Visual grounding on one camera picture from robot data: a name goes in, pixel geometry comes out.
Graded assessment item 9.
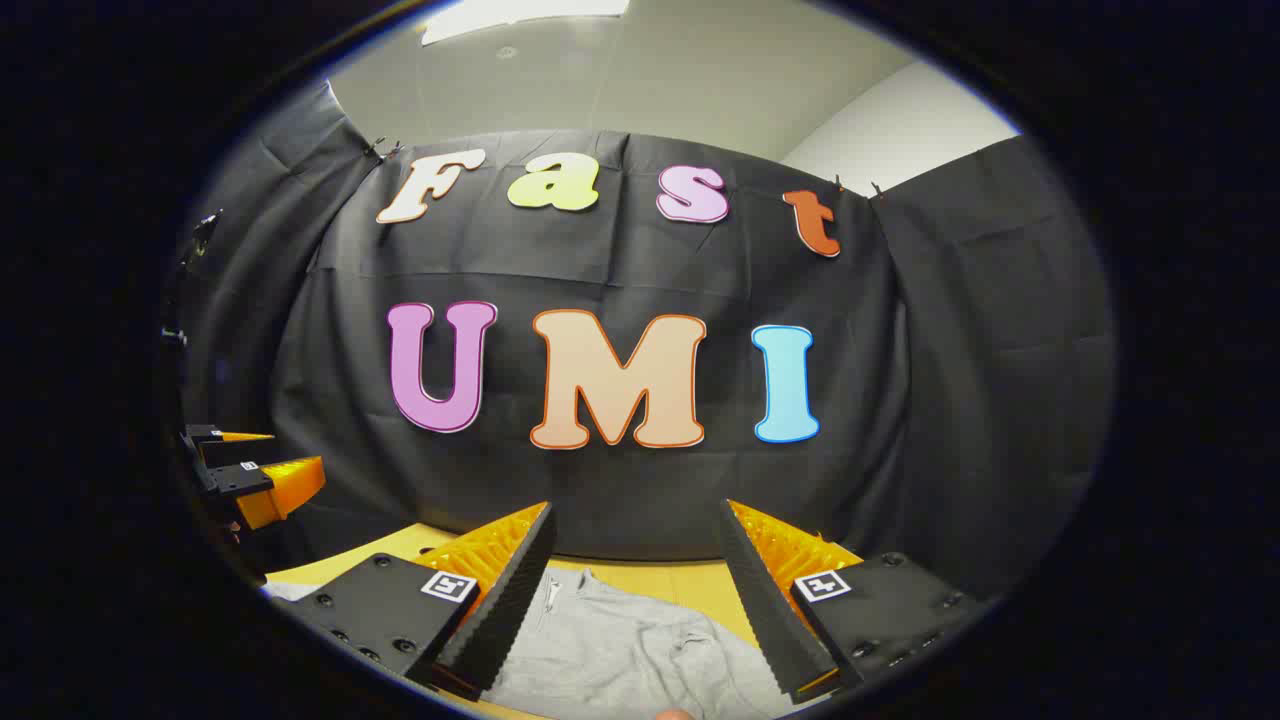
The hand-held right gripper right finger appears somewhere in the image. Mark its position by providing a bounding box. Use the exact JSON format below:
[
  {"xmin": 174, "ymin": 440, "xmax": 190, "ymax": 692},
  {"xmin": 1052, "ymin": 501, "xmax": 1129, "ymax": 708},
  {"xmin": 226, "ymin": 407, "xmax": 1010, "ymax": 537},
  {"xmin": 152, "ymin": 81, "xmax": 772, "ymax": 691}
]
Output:
[{"xmin": 718, "ymin": 498, "xmax": 1001, "ymax": 706}]

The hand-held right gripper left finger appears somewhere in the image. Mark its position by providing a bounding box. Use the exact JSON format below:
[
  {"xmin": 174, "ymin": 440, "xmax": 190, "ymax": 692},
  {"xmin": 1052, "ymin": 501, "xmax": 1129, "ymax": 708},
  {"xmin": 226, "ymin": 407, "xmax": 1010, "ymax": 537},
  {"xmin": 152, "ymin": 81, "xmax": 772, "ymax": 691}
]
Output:
[{"xmin": 262, "ymin": 500, "xmax": 559, "ymax": 701}]

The grey zip-neck sweatshirt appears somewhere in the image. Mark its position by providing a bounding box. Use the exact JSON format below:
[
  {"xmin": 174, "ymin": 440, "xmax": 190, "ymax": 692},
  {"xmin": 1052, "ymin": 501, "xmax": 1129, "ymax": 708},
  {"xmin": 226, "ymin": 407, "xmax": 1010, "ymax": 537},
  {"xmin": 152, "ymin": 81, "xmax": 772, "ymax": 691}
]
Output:
[{"xmin": 262, "ymin": 566, "xmax": 801, "ymax": 720}]

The black backdrop cloth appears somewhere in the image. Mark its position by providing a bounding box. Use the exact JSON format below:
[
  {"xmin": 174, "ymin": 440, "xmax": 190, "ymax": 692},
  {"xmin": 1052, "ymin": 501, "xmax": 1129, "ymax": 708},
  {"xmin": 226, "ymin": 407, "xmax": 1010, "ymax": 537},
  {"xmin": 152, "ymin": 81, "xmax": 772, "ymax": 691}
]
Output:
[{"xmin": 165, "ymin": 80, "xmax": 1116, "ymax": 601}]

